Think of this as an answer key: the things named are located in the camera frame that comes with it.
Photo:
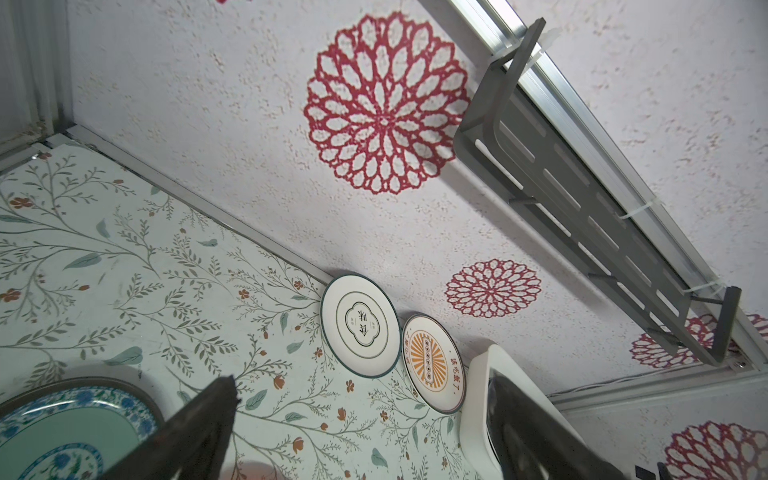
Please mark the grey wall shelf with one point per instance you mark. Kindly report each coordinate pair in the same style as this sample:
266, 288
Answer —
506, 141

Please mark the white plastic bin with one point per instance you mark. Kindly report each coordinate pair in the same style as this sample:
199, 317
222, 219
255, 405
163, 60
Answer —
475, 440

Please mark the white cloud pattern plate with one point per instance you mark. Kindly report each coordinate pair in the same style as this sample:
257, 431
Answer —
360, 326

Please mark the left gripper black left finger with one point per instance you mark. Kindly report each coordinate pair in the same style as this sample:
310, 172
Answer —
190, 445

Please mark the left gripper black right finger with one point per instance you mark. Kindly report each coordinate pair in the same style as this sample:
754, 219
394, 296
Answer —
530, 444

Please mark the teal patterned plate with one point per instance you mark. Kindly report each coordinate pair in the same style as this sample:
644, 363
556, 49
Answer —
74, 429

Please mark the orange sunburst plate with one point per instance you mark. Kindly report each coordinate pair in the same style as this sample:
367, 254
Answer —
433, 363

